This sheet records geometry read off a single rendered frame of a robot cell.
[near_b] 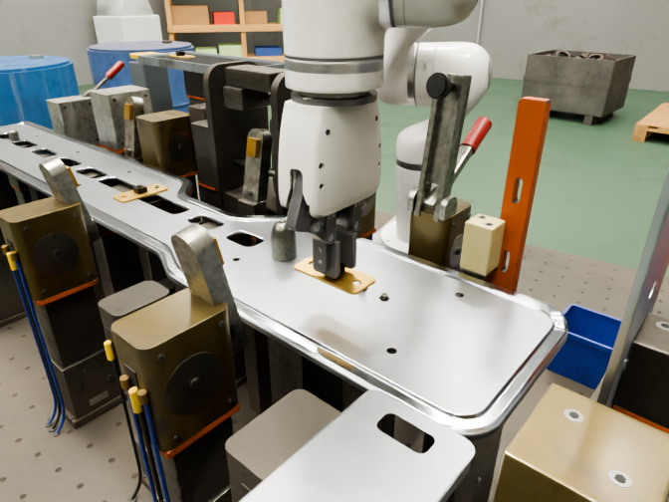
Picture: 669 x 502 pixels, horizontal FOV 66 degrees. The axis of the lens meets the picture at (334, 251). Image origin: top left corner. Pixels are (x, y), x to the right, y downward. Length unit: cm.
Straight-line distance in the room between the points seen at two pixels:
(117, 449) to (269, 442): 46
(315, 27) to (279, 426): 32
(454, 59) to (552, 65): 539
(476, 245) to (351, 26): 30
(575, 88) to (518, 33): 319
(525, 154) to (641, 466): 35
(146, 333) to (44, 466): 46
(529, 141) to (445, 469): 35
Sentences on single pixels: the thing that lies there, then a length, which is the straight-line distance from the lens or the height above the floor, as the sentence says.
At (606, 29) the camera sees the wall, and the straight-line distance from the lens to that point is 913.
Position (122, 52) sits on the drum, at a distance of 346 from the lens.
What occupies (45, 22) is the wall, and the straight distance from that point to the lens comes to 891.
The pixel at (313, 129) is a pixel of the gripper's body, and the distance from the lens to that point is 43.
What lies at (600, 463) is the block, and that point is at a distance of 35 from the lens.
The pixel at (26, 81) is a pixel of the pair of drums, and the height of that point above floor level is 94.
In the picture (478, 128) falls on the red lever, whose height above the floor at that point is 114.
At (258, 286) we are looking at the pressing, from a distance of 59.
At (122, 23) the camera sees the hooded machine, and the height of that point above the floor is 88.
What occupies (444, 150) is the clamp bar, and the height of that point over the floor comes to 113.
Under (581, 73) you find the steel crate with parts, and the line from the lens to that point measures 630.
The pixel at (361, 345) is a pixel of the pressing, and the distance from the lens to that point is 49.
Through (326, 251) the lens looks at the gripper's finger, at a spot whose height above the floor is 108.
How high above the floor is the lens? 130
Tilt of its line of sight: 27 degrees down
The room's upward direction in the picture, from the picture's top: straight up
